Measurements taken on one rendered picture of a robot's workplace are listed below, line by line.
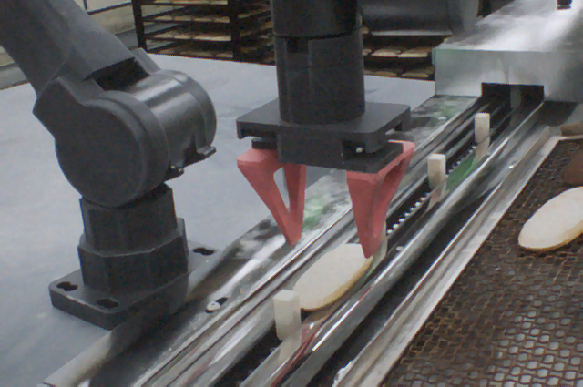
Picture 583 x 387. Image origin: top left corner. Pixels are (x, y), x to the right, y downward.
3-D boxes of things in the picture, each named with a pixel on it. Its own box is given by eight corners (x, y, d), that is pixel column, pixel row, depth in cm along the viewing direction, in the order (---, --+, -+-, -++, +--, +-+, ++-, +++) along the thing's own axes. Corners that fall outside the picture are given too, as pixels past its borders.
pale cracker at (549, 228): (564, 193, 56) (562, 178, 56) (619, 193, 54) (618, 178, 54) (504, 250, 49) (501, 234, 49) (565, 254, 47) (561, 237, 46)
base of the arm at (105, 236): (160, 246, 71) (46, 303, 63) (148, 161, 69) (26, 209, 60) (229, 268, 66) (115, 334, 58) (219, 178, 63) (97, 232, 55)
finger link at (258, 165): (291, 219, 61) (281, 102, 58) (376, 233, 58) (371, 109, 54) (243, 256, 56) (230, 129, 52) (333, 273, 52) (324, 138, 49)
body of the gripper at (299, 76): (283, 119, 58) (275, 18, 56) (414, 130, 53) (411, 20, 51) (234, 147, 53) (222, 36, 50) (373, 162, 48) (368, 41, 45)
